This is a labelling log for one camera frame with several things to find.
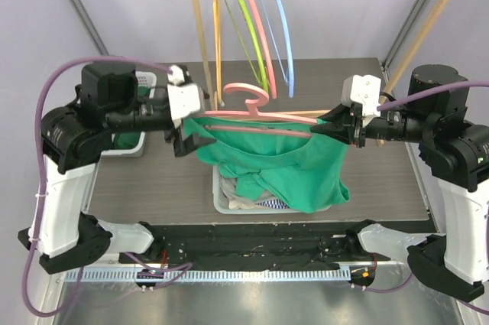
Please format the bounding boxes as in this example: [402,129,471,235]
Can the green tank top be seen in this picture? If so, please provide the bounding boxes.
[183,117,350,213]

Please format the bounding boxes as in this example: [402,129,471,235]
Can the grey tank top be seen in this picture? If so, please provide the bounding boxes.
[220,177,245,203]

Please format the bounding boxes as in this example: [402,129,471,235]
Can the pink plastic hanger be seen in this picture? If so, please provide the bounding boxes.
[196,83,318,138]

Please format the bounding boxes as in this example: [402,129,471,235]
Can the yellow plastic hanger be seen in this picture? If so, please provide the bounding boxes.
[212,0,222,109]

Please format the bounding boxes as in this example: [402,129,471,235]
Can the lime green hanger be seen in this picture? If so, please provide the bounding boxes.
[213,0,275,93]

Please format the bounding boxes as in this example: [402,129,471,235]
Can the light blue hanger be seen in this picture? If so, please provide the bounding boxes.
[259,0,295,99]

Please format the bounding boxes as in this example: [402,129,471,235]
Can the coral pink hanger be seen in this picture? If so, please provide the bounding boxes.
[238,0,277,99]

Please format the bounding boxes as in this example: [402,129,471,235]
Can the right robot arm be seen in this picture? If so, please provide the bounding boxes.
[312,64,488,303]

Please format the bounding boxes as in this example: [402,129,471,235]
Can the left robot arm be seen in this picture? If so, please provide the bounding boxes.
[18,60,212,275]

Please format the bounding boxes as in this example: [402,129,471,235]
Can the green cloth in basket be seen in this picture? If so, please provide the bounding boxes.
[112,86,151,150]

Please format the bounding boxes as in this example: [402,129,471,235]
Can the white centre laundry basket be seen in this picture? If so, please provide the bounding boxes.
[212,164,333,215]

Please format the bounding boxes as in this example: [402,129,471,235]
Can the white laundry basket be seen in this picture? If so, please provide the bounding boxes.
[102,71,157,158]
[212,164,333,215]

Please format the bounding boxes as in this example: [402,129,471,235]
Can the white left laundry basket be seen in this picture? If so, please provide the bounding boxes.
[102,71,157,158]

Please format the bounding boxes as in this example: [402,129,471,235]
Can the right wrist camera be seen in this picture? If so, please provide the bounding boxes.
[341,75,381,122]

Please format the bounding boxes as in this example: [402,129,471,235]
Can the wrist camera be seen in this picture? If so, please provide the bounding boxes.
[341,75,381,122]
[167,64,205,128]

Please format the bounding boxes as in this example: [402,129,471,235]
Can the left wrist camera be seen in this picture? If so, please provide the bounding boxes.
[167,64,205,128]

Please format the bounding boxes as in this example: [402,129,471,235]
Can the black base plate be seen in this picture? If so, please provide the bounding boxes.
[135,222,383,271]

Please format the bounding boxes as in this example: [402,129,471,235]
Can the slotted cable duct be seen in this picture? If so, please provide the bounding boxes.
[81,266,351,284]

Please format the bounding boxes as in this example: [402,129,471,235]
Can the grey right frame post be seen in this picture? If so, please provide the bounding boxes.
[380,0,453,73]

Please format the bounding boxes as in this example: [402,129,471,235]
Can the grey corner frame post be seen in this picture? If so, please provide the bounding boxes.
[67,0,109,55]

